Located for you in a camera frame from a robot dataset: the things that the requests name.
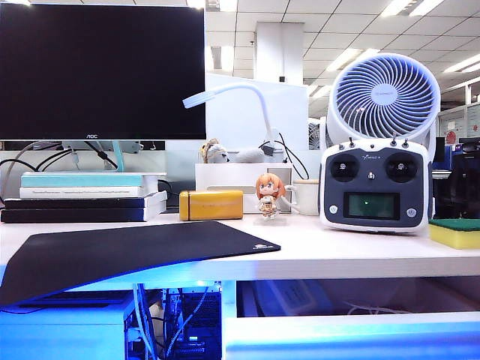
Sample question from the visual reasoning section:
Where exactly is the white desk drawer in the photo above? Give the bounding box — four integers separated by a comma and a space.
223, 279, 480, 360

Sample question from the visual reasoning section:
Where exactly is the yellow green cleaning sponge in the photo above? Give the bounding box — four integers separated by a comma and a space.
427, 217, 480, 251

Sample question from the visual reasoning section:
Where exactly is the white desktop organizer box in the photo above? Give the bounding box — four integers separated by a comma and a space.
194, 162, 294, 215

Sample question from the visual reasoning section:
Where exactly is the grey soft plush item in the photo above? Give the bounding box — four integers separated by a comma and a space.
232, 148, 266, 164

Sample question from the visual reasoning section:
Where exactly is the orange-haired anime figurine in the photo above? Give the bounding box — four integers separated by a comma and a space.
253, 172, 289, 226

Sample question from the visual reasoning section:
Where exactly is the yellow rectangular case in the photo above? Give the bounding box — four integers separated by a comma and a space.
178, 190, 245, 222

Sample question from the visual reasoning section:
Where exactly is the beige plush toy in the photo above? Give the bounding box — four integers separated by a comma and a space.
199, 137, 230, 165

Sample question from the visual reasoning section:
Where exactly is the white partition panel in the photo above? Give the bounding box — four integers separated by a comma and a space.
205, 73, 309, 151

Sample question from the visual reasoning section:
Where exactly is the white mug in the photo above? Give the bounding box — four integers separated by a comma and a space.
285, 179, 322, 217

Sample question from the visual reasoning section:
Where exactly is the white gooseneck desk lamp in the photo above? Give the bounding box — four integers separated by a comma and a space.
181, 82, 285, 163

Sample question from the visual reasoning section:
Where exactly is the small white background fan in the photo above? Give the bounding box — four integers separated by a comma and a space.
307, 117, 329, 151

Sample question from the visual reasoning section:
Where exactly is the silver teal monitor stand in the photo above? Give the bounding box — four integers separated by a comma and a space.
20, 140, 167, 177

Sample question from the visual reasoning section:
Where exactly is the white power strip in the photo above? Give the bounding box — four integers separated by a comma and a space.
253, 280, 328, 317

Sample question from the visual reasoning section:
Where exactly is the black mouse pad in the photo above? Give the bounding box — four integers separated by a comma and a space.
0, 220, 281, 307

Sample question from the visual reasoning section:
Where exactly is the white navy RC transmitter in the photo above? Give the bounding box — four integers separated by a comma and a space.
319, 136, 434, 236

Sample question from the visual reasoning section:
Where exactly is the black computer tower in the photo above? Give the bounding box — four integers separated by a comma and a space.
124, 280, 224, 360

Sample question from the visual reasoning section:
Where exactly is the teal cover book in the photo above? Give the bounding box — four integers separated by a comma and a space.
20, 174, 159, 188

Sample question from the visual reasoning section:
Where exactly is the white cover book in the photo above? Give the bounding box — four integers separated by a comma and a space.
19, 186, 159, 200

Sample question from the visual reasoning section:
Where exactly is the white round desk fan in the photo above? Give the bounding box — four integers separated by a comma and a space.
324, 52, 442, 165

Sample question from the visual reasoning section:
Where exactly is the black AOC computer monitor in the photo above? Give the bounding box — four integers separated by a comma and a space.
0, 4, 207, 142

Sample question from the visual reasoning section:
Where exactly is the black office chair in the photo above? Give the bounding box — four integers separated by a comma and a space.
433, 136, 480, 220

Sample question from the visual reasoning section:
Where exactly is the white under-desk cabinet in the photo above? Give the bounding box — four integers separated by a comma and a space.
0, 290, 137, 360

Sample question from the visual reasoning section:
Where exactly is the black lamp power cable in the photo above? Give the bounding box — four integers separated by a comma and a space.
271, 133, 311, 181

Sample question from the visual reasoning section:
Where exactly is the black monitor cable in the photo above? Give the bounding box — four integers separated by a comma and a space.
35, 141, 119, 172

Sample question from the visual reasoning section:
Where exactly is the white cable bundle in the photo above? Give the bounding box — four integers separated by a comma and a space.
132, 283, 157, 360

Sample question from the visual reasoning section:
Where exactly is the thin white cable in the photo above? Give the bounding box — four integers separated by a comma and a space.
343, 301, 413, 317

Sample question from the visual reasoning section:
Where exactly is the grey monitor cable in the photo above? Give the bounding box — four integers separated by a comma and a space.
0, 141, 65, 206

